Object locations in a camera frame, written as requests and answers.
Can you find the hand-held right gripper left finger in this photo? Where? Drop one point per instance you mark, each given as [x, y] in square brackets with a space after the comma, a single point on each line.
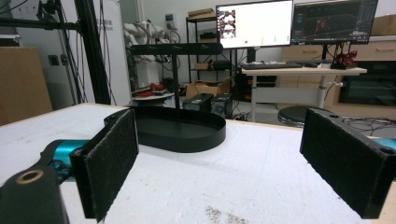
[107, 161]

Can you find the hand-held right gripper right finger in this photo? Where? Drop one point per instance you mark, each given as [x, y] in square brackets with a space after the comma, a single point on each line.
[342, 158]

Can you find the round black stool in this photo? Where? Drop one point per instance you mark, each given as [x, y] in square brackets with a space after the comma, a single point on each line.
[294, 115]

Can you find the black cabinet appliance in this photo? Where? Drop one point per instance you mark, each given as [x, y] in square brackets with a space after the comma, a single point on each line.
[370, 84]

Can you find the black oval two-tier rack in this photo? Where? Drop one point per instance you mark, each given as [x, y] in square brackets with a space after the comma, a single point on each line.
[183, 130]

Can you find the red tool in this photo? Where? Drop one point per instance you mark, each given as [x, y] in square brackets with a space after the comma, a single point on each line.
[152, 88]

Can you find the light wooden desk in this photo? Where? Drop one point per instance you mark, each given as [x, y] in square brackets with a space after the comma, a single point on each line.
[299, 71]

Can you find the red and black gadget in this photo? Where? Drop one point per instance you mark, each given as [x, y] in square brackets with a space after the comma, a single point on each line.
[345, 59]

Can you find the black computer case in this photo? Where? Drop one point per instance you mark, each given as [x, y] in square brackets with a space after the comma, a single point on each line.
[222, 105]
[197, 102]

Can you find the light wooden cabinet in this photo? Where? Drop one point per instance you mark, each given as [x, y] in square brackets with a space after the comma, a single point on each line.
[305, 53]

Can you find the brown cardboard panel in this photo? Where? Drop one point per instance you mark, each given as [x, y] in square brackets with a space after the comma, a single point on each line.
[21, 84]

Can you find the black keyboard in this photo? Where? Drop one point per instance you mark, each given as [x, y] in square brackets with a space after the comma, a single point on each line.
[267, 65]

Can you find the open cardboard box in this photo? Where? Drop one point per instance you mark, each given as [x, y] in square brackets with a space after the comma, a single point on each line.
[202, 88]

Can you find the monitor with dark screen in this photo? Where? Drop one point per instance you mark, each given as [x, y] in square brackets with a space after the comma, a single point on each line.
[336, 21]

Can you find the large cardboard box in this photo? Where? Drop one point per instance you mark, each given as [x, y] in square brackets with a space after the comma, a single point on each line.
[384, 25]

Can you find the black metal shelf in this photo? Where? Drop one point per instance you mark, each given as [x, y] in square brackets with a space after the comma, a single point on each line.
[199, 46]

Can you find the monitor with white screen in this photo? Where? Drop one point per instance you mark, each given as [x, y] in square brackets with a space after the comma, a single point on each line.
[258, 25]

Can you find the flat cardboard box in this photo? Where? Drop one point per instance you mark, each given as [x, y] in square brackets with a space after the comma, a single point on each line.
[201, 13]

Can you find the black metal frame stand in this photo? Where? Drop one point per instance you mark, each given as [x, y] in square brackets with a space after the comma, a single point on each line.
[91, 53]

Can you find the black wall sockets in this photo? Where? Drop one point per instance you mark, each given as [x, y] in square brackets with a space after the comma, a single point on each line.
[57, 59]

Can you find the white wall control box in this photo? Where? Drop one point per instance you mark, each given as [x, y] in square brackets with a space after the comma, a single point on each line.
[171, 21]

